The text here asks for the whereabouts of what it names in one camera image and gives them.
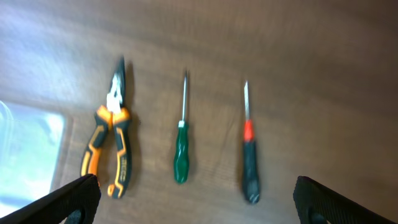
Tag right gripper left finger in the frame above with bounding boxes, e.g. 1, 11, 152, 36
1, 174, 101, 224

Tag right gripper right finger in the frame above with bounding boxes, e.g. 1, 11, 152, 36
293, 176, 395, 224

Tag green handled screwdriver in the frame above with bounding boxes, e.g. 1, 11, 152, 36
174, 70, 190, 184

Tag black red screwdriver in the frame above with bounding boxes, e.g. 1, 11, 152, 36
242, 80, 261, 204

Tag orange black pliers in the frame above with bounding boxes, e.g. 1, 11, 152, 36
80, 55, 132, 200

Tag clear plastic container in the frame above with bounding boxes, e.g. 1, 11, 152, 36
1, 101, 65, 217

